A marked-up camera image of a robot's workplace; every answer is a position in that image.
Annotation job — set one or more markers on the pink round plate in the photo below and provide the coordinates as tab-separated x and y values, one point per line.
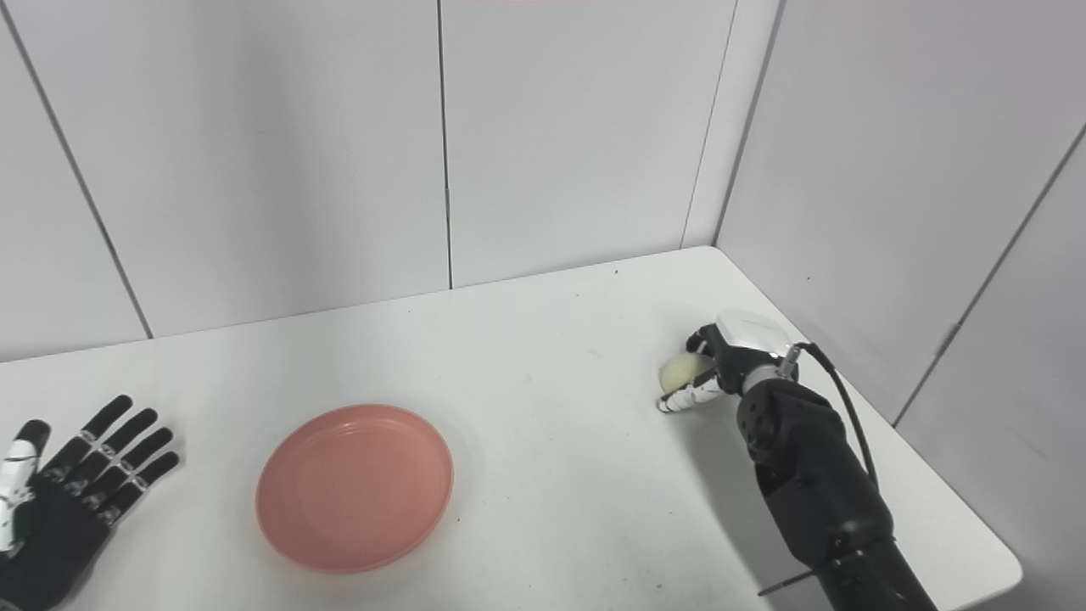
355	488

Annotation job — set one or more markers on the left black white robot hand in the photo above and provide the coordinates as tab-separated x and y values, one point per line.
68	501

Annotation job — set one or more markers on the cream steamed bun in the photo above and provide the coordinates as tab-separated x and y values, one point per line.
683	371

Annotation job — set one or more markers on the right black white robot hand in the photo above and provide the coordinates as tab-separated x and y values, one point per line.
734	356

